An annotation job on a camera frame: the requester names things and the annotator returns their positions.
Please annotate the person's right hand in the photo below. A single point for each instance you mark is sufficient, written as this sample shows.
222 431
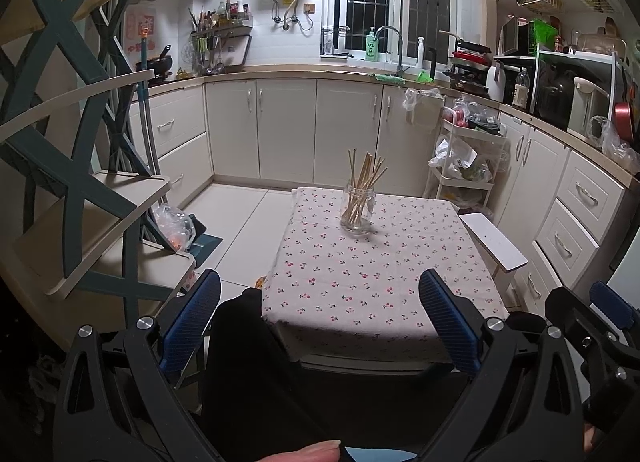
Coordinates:
591 438

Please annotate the black frying pan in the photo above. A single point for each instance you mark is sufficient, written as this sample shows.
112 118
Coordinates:
470 45

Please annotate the white rolling cart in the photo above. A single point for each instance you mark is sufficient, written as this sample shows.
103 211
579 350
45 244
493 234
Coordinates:
467 181

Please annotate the teal and cream corner shelf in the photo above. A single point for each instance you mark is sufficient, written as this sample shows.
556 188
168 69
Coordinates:
75 166

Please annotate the white low stool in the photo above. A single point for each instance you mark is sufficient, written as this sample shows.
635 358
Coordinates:
495 242

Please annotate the white electric thermo pot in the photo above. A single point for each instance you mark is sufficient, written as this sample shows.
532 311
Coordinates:
587 109

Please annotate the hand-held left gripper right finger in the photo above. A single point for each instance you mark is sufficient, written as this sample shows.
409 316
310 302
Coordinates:
450 322

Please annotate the black microwave oven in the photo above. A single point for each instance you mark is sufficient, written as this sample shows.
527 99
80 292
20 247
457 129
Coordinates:
517 36

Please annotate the plastic bags on cart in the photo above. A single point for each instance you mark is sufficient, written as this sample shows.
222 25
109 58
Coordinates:
457 156

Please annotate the cooking oil bottle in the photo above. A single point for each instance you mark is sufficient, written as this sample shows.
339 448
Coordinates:
521 91

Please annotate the bunch of wooden chopsticks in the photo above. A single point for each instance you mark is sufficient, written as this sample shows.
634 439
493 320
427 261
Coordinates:
364 176

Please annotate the white counter shelf rack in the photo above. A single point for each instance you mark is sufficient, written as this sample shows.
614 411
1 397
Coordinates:
575 57

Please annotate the red and pink wall posters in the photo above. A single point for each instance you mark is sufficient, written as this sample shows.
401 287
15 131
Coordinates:
140 31

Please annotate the plastic bag on cabinet door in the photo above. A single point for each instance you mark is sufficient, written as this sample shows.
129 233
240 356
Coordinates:
424 106

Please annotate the clear plastic bin bag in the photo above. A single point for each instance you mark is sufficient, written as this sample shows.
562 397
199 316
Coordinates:
174 227

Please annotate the black water tap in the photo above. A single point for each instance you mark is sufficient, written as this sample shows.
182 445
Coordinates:
432 64

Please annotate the crumpled clear plastic bags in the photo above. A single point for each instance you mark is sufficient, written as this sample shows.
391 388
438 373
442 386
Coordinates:
620 146

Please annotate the white spray bottle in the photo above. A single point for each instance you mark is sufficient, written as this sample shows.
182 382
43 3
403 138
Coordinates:
420 52

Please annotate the green package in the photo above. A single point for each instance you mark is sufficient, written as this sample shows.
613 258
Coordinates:
544 35

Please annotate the green dishcloth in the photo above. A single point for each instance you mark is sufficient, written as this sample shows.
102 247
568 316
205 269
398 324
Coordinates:
387 77

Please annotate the black rice cooker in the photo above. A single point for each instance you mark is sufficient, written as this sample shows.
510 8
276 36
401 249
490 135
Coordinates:
556 94

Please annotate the beige kitchen countertop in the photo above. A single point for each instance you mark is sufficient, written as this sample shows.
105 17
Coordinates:
300 72

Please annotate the white kettle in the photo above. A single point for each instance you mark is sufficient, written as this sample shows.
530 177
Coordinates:
496 84

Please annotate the red saucepan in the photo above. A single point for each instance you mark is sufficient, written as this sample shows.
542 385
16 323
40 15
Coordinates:
624 121

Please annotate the clear glass jar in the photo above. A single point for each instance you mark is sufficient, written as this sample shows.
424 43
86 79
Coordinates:
357 217

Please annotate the black wok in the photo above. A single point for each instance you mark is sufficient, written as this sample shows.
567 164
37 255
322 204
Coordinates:
161 64

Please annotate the white kitchen base cabinets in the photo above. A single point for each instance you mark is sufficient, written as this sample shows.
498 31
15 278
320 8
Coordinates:
285 131

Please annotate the cherry print tablecloth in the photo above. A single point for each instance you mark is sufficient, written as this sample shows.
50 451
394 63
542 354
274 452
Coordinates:
380 282

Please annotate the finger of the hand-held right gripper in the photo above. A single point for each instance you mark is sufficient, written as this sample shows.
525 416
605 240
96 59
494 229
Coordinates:
567 307
612 304

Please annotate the chrome sink faucet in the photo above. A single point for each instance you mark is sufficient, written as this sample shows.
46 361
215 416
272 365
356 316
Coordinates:
392 49

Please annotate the person's left hand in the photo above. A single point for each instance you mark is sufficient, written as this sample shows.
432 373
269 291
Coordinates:
310 452

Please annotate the wall rack with seasoning bottles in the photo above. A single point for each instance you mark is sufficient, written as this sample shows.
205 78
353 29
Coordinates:
220 26

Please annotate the green dish soap bottle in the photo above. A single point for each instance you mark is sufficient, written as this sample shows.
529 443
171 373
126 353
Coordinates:
371 47

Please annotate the red container on cart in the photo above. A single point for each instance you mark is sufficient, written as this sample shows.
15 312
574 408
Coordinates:
456 116

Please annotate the clear plastic food container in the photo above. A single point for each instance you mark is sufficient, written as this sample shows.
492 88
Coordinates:
600 44

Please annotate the red flat pot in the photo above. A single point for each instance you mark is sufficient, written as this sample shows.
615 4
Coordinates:
467 60

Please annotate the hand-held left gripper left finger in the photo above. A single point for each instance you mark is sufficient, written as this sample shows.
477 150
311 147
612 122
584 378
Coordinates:
192 322

